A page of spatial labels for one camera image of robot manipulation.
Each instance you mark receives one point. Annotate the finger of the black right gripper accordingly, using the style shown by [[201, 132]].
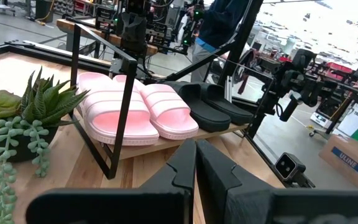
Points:
[[294, 107], [287, 107]]

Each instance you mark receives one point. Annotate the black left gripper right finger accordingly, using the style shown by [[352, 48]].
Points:
[[216, 180]]

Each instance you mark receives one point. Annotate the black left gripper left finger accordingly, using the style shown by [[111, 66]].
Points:
[[179, 168]]

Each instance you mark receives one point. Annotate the pink rubber slide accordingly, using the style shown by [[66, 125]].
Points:
[[169, 115], [117, 121]]

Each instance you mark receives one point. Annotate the black rubber slide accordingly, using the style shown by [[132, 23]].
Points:
[[204, 112], [232, 109]]

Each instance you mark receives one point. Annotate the background black robot arm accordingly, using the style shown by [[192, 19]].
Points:
[[194, 18], [132, 31]]

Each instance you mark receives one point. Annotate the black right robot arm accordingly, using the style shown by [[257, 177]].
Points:
[[304, 59]]

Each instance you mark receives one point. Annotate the red storage bin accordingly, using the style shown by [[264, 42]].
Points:
[[339, 68]]

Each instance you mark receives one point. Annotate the white printed sign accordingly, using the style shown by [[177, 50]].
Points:
[[356, 119]]

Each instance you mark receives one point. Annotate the cardboard box with blue label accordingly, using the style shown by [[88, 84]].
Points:
[[350, 161]]

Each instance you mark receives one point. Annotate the person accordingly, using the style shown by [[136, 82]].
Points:
[[219, 25]]

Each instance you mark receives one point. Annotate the background wooden table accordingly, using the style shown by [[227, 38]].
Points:
[[113, 39]]

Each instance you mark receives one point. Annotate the succulent plants in dark pot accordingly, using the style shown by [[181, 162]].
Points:
[[39, 102]]

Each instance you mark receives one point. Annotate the wooden shelf with black frame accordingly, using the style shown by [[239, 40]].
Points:
[[166, 143]]

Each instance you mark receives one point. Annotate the table-level camera box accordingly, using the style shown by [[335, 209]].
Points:
[[289, 166]]

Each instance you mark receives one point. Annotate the black metal table frame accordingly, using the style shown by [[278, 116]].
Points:
[[57, 59]]

